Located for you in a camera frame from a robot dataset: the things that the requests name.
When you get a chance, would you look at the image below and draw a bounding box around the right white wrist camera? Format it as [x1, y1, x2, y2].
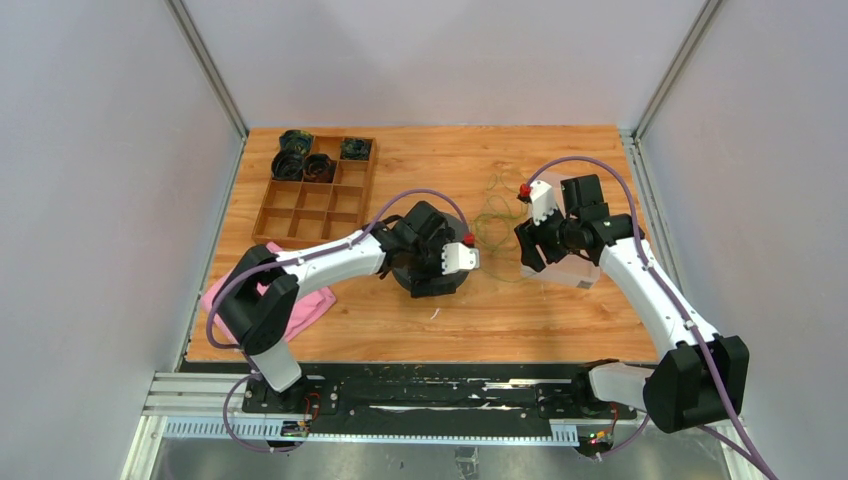
[517, 180, 558, 226]

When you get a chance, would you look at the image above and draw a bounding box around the clear plastic box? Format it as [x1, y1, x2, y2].
[520, 170, 601, 289]

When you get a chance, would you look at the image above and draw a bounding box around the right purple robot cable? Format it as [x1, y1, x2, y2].
[526, 156, 780, 480]

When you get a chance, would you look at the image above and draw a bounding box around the pink cloth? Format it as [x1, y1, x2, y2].
[200, 242, 336, 344]

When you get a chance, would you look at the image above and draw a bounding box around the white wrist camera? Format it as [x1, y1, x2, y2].
[441, 233, 481, 275]
[517, 180, 558, 226]

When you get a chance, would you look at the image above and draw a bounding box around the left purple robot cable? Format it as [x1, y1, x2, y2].
[205, 188, 473, 456]

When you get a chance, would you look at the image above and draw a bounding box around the black coiled cable middle compartment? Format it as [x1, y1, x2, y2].
[302, 153, 338, 184]

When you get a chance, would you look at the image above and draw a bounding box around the slotted aluminium cable duct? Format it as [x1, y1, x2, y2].
[163, 417, 580, 447]

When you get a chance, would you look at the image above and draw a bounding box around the black cable spool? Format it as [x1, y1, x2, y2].
[392, 212, 469, 298]

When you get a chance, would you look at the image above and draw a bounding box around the black coiled cable left compartment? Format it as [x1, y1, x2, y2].
[271, 149, 307, 181]

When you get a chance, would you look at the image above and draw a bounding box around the coiled cable outside tray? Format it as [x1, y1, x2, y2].
[278, 129, 316, 155]

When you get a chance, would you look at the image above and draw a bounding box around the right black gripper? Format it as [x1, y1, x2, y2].
[515, 201, 579, 271]

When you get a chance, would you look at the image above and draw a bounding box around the black coiled cable compartment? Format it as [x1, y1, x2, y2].
[302, 153, 338, 184]
[271, 149, 307, 181]

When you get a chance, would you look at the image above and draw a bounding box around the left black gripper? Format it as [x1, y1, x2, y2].
[407, 229, 458, 298]

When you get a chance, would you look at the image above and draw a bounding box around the wooden compartment tray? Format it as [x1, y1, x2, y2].
[252, 129, 378, 250]

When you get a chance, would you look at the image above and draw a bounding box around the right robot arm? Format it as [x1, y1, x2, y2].
[514, 175, 750, 433]

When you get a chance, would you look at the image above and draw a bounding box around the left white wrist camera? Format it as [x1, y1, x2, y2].
[441, 233, 481, 275]

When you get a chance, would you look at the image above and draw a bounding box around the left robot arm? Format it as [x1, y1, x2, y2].
[210, 201, 481, 413]

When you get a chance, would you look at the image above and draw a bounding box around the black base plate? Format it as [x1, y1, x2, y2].
[180, 360, 654, 440]

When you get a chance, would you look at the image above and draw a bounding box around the thin green wire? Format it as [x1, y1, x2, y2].
[471, 170, 531, 285]

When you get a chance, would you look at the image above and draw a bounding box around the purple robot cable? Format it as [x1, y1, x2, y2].
[205, 188, 473, 456]
[526, 156, 780, 480]

